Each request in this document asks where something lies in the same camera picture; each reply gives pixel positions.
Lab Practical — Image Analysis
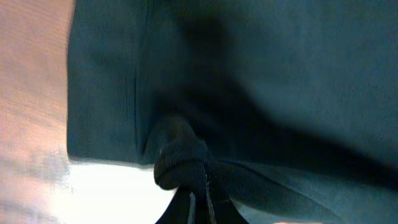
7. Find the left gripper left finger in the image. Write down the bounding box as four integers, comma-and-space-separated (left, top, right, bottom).
155, 188, 196, 224

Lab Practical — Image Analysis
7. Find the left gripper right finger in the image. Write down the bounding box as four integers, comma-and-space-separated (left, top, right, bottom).
206, 174, 249, 224

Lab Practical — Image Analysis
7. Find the black t-shirt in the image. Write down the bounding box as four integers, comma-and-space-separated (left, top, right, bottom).
67, 0, 397, 223

